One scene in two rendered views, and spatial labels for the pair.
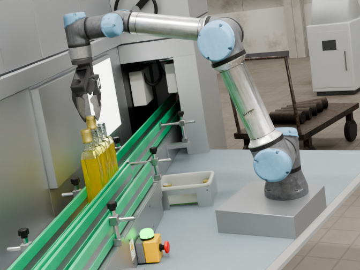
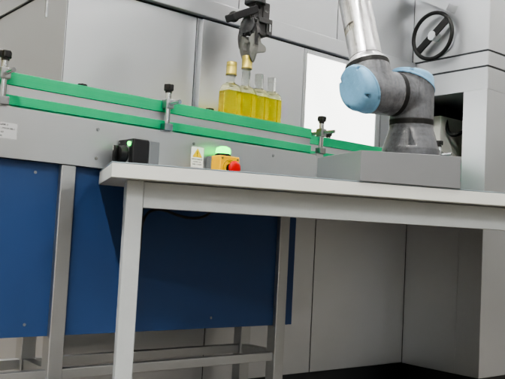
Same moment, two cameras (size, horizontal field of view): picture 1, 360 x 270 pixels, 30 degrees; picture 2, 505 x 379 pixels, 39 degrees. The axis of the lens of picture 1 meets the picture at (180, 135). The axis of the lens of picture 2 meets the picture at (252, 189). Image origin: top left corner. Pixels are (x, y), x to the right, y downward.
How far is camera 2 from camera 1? 1.64 m
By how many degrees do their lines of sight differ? 42
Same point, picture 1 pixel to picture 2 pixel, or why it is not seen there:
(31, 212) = not seen: hidden behind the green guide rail
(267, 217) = (346, 156)
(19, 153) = (152, 59)
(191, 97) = (475, 140)
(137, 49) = not seen: hidden behind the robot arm
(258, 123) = (354, 37)
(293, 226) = (359, 164)
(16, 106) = (167, 20)
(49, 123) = (209, 56)
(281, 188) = (390, 140)
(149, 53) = (440, 87)
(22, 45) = not seen: outside the picture
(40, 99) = (203, 29)
